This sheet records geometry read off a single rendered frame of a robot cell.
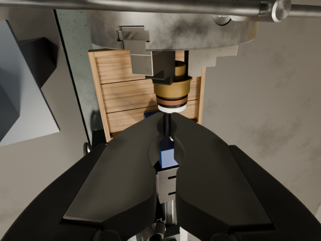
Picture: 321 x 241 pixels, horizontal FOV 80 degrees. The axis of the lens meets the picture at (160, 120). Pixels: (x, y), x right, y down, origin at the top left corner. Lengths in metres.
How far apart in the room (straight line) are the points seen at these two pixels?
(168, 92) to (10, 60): 0.55
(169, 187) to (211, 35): 0.64
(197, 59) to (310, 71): 2.19
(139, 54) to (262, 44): 1.77
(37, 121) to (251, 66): 1.74
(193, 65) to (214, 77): 1.39
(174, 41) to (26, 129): 0.72
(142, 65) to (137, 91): 0.34
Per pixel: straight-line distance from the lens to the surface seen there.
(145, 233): 0.68
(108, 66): 0.62
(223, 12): 0.20
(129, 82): 0.63
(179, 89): 0.42
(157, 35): 0.27
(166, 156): 0.51
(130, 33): 0.29
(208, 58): 0.44
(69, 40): 0.96
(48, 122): 0.85
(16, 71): 0.80
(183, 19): 0.27
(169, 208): 1.12
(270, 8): 0.23
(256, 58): 2.02
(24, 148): 1.89
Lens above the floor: 1.48
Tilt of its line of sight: 57 degrees down
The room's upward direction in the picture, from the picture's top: 149 degrees clockwise
